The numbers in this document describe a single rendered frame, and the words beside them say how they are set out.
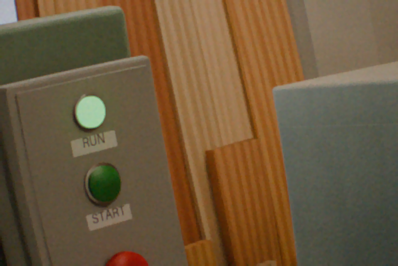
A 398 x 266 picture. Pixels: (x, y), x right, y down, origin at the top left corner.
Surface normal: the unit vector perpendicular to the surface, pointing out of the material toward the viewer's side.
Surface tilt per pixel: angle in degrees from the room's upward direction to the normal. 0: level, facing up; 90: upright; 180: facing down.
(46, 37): 90
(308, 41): 90
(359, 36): 90
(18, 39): 90
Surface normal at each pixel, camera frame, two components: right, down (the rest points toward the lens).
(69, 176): 0.62, -0.02
